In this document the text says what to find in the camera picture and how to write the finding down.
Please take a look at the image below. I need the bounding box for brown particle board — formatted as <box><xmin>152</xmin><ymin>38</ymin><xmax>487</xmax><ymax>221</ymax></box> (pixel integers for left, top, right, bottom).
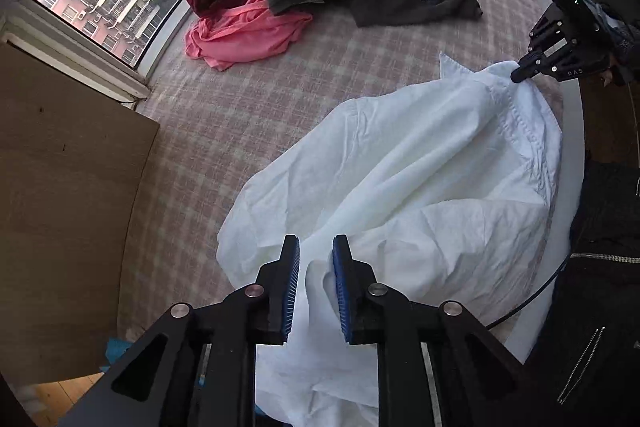
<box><xmin>0</xmin><ymin>42</ymin><xmax>161</xmax><ymax>388</ymax></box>

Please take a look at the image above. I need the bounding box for black cable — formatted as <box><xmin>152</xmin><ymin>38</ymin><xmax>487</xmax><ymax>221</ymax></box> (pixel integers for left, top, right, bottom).
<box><xmin>485</xmin><ymin>252</ymin><xmax>572</xmax><ymax>329</ymax></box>

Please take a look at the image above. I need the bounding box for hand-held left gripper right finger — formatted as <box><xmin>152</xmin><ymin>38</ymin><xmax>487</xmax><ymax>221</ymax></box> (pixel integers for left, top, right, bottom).
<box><xmin>332</xmin><ymin>234</ymin><xmax>551</xmax><ymax>427</ymax></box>

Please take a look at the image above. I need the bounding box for white shirt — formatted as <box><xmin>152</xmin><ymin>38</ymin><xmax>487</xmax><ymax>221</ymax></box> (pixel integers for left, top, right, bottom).
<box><xmin>216</xmin><ymin>52</ymin><xmax>566</xmax><ymax>427</ymax></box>

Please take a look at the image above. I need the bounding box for person's right hand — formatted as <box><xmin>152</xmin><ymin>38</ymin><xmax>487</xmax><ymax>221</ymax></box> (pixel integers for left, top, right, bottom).
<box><xmin>595</xmin><ymin>4</ymin><xmax>640</xmax><ymax>88</ymax></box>

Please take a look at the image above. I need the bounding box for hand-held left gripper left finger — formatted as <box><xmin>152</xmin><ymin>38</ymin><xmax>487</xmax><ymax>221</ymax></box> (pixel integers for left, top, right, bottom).
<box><xmin>57</xmin><ymin>234</ymin><xmax>301</xmax><ymax>427</ymax></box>

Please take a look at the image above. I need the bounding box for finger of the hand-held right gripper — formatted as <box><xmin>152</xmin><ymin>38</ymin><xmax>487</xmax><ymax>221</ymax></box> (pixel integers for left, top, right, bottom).
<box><xmin>529</xmin><ymin>17</ymin><xmax>576</xmax><ymax>58</ymax></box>
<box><xmin>510</xmin><ymin>51</ymin><xmax>603</xmax><ymax>84</ymax></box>

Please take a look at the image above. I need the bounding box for pink garment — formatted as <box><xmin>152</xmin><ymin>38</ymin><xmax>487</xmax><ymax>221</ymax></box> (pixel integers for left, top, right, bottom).
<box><xmin>184</xmin><ymin>0</ymin><xmax>315</xmax><ymax>72</ymax></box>

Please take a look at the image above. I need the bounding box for blue cloth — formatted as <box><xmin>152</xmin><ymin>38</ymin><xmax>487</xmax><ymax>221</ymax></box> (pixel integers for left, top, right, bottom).
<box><xmin>97</xmin><ymin>337</ymin><xmax>135</xmax><ymax>375</ymax></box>

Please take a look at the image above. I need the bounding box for plaid bed sheet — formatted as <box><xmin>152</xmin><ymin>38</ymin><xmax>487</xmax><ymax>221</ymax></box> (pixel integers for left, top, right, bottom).
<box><xmin>117</xmin><ymin>0</ymin><xmax>586</xmax><ymax>344</ymax></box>

